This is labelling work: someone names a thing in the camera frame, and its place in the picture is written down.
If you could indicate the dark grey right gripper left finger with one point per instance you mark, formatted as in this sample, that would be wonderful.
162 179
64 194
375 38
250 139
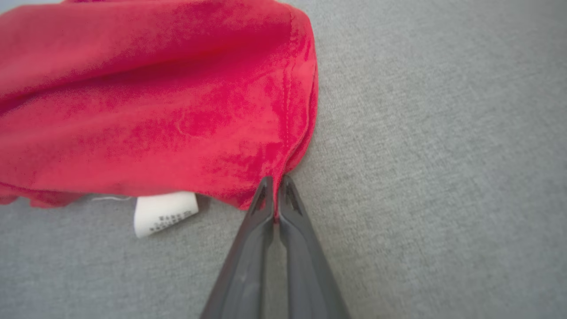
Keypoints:
246 270

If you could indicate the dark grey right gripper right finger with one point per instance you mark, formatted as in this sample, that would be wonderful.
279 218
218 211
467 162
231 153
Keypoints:
310 274

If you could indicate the red shirt with striped cuffs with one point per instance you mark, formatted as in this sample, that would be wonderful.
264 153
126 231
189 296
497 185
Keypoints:
155 102

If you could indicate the grey fabric sofa cushion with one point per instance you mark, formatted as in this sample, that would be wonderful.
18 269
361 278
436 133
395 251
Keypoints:
434 177

